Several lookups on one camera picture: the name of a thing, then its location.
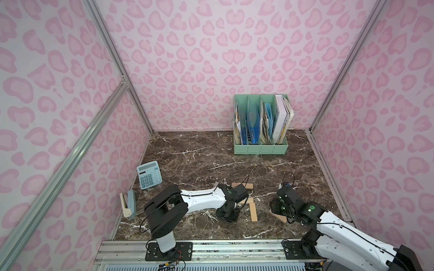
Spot diagonal aluminium frame bar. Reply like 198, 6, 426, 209
1, 81, 130, 271

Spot left rear aluminium post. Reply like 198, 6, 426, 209
83, 0, 154, 134

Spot white thick binder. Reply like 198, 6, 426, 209
272, 95, 289, 145

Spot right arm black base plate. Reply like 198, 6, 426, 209
281, 239, 323, 260

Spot wooden block slanted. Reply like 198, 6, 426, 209
270, 211, 287, 223

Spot teal cream stapler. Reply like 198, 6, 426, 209
119, 190, 137, 220

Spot teal desk calculator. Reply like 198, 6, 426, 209
137, 161, 162, 190

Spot blue plastic folders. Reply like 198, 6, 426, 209
239, 101, 260, 145

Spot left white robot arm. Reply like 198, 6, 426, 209
144, 184, 249, 254

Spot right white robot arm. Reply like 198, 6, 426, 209
270, 182, 422, 271

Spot green plastic file organizer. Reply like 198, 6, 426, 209
232, 94, 288, 155

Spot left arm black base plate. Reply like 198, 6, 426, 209
145, 242, 193, 262

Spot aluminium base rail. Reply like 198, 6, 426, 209
91, 239, 346, 271

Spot clear sleeve printed paper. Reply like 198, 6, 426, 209
234, 101, 243, 145

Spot aluminium corner frame post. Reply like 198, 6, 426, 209
309, 0, 389, 134

